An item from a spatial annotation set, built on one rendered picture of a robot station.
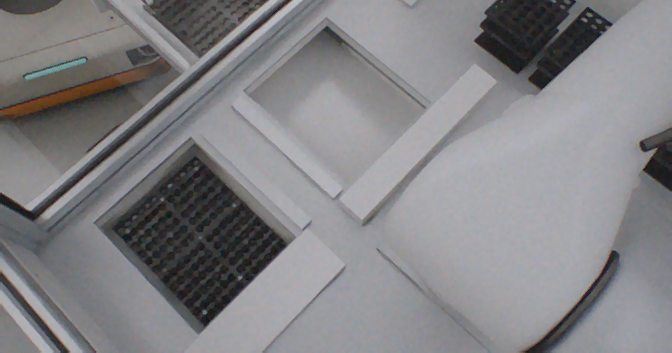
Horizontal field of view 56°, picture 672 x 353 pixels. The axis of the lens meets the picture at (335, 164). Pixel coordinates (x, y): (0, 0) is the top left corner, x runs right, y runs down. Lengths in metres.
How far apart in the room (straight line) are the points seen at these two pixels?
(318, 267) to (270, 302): 0.09
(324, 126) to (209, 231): 0.29
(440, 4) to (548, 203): 0.79
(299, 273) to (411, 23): 0.48
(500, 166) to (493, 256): 0.06
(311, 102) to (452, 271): 0.80
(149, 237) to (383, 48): 0.50
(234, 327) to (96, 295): 0.21
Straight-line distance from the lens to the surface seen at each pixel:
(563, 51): 1.04
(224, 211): 1.03
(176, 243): 1.03
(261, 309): 0.93
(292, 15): 1.09
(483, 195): 0.40
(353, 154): 1.13
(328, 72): 1.20
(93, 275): 1.01
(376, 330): 0.93
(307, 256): 0.94
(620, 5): 1.17
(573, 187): 0.41
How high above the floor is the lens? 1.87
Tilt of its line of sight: 69 degrees down
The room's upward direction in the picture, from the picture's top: 1 degrees counter-clockwise
